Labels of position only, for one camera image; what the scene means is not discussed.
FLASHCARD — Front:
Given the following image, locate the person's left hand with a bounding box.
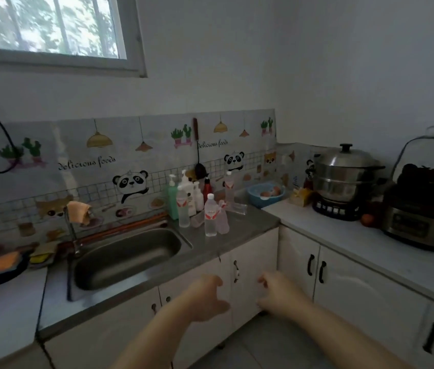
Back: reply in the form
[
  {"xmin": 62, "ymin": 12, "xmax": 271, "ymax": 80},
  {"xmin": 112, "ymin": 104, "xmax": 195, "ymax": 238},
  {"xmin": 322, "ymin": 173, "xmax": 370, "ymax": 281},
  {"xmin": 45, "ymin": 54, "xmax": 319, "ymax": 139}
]
[{"xmin": 177, "ymin": 274, "xmax": 232, "ymax": 324}]

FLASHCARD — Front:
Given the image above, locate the person's right hand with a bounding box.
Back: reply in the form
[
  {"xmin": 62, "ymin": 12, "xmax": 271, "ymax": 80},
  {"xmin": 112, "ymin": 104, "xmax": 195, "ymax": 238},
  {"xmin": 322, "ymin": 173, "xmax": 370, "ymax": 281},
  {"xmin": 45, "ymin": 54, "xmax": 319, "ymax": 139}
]
[{"xmin": 255, "ymin": 271, "xmax": 312, "ymax": 319}]

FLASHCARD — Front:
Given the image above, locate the person's right forearm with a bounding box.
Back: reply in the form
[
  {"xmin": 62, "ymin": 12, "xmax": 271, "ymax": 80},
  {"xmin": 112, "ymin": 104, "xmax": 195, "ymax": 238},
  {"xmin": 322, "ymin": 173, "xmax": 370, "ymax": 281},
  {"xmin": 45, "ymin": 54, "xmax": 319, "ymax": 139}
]
[{"xmin": 298, "ymin": 299, "xmax": 415, "ymax": 369}]

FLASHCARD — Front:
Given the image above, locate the person's left forearm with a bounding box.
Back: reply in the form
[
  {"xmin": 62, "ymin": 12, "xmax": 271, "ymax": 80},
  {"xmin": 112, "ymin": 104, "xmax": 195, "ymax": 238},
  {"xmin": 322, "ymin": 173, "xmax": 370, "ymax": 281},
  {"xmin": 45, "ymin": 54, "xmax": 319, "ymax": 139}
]
[{"xmin": 110, "ymin": 303, "xmax": 196, "ymax": 369}]

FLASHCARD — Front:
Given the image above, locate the clear pinkish plastic bottle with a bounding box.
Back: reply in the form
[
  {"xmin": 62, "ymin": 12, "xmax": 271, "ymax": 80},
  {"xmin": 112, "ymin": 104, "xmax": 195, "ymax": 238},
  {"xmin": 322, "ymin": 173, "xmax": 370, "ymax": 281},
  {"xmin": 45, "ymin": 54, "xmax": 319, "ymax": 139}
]
[{"xmin": 216, "ymin": 201, "xmax": 231, "ymax": 235}]

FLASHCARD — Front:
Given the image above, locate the red label water bottle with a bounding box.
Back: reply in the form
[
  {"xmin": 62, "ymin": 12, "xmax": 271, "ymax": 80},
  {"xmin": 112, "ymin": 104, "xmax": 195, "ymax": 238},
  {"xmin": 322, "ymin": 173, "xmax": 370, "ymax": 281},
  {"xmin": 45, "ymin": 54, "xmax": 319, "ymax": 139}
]
[
  {"xmin": 223, "ymin": 170, "xmax": 236, "ymax": 206},
  {"xmin": 176, "ymin": 184, "xmax": 191, "ymax": 229},
  {"xmin": 204, "ymin": 193, "xmax": 218, "ymax": 238}
]

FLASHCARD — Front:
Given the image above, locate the blue bowl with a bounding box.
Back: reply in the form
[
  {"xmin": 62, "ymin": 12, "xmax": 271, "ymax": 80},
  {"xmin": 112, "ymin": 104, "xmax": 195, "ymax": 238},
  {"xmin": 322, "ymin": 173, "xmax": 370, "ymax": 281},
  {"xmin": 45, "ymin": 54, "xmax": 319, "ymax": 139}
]
[{"xmin": 246, "ymin": 183, "xmax": 286, "ymax": 209}]

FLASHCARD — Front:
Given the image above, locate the stainless steel sink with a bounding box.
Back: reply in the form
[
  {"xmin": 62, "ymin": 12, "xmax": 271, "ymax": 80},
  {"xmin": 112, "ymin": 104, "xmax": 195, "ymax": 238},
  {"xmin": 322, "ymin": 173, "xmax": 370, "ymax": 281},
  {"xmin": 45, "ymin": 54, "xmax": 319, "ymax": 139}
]
[{"xmin": 66, "ymin": 227, "xmax": 194, "ymax": 302}]

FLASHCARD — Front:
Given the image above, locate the small white bottle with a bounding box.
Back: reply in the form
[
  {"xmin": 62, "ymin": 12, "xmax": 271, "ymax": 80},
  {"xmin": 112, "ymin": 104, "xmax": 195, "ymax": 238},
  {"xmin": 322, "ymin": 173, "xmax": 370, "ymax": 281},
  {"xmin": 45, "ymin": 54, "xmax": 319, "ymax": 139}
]
[{"xmin": 193, "ymin": 181, "xmax": 205, "ymax": 212}]

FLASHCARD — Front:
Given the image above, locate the yellow box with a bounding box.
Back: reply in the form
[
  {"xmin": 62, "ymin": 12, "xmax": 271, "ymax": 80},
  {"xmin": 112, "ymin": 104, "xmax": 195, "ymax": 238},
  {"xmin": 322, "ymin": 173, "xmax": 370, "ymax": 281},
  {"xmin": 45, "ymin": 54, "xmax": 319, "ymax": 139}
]
[{"xmin": 289, "ymin": 187, "xmax": 313, "ymax": 207}]

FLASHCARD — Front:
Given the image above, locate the green soap bottle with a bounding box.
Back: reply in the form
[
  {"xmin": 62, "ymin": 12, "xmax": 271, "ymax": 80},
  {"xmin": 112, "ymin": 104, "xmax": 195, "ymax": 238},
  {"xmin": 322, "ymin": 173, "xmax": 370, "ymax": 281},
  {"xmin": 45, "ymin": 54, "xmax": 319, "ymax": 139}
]
[{"xmin": 165, "ymin": 174, "xmax": 180, "ymax": 221}]

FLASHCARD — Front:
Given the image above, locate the black induction cooker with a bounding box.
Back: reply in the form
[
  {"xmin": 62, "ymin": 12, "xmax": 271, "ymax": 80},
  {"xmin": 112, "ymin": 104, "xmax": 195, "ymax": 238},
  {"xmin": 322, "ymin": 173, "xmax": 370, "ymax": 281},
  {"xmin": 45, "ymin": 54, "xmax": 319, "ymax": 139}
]
[{"xmin": 312, "ymin": 196, "xmax": 368, "ymax": 222}]

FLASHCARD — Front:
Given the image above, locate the white pump bottle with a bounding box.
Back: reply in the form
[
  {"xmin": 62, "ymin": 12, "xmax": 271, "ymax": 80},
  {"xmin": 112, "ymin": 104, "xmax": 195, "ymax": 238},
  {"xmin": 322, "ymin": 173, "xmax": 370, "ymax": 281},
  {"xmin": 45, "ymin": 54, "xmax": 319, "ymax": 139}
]
[{"xmin": 179, "ymin": 169, "xmax": 197, "ymax": 218}]

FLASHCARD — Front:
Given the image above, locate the small dark panda bottle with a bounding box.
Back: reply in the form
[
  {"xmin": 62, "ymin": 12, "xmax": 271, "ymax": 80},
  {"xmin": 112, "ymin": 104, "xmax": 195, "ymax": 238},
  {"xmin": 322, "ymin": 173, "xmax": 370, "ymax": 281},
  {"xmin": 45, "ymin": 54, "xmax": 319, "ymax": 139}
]
[{"xmin": 304, "ymin": 160, "xmax": 316, "ymax": 191}]

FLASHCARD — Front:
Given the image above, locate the dark hanging ladle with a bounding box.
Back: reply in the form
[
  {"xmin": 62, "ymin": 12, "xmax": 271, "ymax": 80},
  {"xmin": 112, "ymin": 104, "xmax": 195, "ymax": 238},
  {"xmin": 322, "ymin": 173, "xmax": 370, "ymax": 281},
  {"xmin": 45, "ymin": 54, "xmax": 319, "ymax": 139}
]
[{"xmin": 192, "ymin": 117, "xmax": 209, "ymax": 180}]

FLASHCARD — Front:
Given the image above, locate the stainless steel steamer pot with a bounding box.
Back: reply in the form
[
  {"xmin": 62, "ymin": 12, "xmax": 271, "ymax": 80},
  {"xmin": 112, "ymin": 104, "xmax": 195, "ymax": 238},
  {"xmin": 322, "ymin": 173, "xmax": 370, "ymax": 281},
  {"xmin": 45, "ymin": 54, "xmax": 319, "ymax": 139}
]
[{"xmin": 312, "ymin": 143, "xmax": 386, "ymax": 204}]

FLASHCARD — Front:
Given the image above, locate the metal faucet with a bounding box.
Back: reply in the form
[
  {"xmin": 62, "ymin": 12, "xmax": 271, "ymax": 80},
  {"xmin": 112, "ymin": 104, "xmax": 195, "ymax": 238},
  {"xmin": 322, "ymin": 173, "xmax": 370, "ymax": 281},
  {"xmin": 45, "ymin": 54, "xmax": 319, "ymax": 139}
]
[{"xmin": 63, "ymin": 207, "xmax": 84, "ymax": 256}]

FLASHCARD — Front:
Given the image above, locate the orange cloth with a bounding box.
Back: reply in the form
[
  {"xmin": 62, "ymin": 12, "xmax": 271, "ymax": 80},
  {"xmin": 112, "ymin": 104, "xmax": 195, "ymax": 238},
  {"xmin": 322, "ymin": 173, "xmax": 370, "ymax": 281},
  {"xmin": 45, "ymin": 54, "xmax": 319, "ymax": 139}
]
[{"xmin": 66, "ymin": 201, "xmax": 92, "ymax": 227}]

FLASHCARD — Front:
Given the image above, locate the silver electric pressure cooker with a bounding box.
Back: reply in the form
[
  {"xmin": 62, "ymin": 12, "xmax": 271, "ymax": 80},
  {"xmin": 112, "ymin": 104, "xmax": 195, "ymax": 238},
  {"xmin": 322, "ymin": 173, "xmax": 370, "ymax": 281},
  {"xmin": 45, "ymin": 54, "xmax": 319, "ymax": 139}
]
[{"xmin": 380, "ymin": 180, "xmax": 434, "ymax": 251}]

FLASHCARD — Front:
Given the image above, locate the cartoon panda backsplash sticker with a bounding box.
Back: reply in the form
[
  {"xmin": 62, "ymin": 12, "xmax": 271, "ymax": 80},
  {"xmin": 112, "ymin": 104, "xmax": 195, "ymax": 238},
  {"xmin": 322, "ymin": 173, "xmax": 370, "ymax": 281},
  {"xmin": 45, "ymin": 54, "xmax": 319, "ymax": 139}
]
[{"xmin": 0, "ymin": 108, "xmax": 317, "ymax": 260}]

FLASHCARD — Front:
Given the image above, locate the black frying pan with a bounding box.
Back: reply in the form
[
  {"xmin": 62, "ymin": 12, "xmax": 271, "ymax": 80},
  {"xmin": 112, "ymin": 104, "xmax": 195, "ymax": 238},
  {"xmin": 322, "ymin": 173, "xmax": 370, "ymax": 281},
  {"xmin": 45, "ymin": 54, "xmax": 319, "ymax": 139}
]
[{"xmin": 0, "ymin": 245, "xmax": 35, "ymax": 291}]

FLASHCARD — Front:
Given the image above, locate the orange pad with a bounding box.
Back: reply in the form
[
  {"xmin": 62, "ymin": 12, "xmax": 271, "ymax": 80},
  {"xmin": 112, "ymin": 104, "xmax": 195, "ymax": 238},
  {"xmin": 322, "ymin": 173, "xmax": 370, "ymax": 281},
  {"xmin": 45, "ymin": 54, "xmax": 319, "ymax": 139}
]
[{"xmin": 0, "ymin": 251, "xmax": 24, "ymax": 276}]

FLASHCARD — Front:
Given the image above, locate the white framed window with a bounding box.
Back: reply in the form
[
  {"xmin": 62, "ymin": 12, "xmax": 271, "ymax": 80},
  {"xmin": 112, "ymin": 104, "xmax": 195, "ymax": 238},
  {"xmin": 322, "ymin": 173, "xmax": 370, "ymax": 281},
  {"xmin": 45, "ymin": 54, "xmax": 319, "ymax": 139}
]
[{"xmin": 0, "ymin": 0, "xmax": 148, "ymax": 78}]

